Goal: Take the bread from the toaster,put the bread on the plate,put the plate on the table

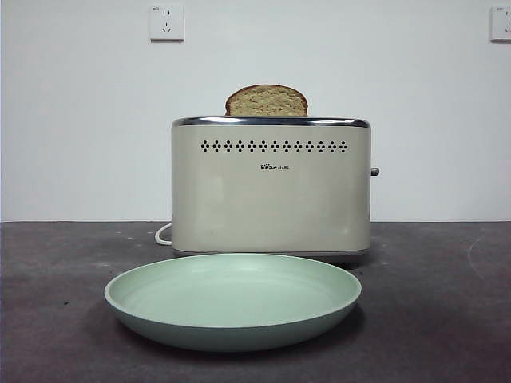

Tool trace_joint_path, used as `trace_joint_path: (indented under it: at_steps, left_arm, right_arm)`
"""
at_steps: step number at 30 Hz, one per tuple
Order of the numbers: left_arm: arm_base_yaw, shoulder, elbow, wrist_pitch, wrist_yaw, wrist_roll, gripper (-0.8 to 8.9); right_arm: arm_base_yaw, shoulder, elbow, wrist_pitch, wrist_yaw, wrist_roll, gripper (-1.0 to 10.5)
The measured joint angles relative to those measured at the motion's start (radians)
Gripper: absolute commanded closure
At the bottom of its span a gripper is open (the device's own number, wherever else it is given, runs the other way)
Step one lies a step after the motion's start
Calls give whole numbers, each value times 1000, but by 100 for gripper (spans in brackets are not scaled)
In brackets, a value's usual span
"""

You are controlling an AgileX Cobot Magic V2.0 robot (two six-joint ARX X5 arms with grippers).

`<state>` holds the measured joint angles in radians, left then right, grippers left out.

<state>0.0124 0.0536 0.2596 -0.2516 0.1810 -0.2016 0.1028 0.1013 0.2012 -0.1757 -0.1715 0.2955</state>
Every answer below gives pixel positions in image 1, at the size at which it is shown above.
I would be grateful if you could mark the large toasted bread slice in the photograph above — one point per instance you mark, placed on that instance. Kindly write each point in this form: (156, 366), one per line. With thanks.
(266, 101)

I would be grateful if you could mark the pale green round plate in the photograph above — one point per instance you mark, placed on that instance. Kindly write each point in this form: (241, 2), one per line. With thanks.
(231, 303)

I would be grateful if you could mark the cream toaster with chrome top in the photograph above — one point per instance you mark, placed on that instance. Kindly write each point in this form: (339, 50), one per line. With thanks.
(271, 207)

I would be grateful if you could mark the grey toaster lever knob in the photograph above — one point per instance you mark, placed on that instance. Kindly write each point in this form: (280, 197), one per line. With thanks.
(375, 171)

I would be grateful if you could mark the white wall socket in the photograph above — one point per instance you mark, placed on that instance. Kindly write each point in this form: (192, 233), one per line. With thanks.
(502, 24)
(167, 23)

